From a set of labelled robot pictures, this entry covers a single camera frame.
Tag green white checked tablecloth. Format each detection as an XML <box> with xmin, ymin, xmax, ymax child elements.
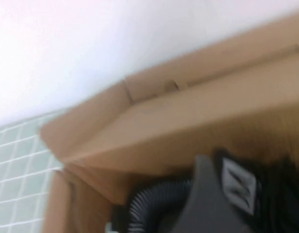
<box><xmin>0</xmin><ymin>113</ymin><xmax>65</xmax><ymax>233</ymax></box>

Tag brown cardboard shoe box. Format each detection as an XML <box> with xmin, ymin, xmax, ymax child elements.
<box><xmin>40</xmin><ymin>12</ymin><xmax>299</xmax><ymax>233</ymax></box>

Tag black knit sneaker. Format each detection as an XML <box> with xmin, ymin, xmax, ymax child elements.
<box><xmin>105</xmin><ymin>148</ymin><xmax>299</xmax><ymax>233</ymax></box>

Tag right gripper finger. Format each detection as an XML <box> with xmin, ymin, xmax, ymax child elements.
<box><xmin>181</xmin><ymin>155</ymin><xmax>252</xmax><ymax>233</ymax></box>

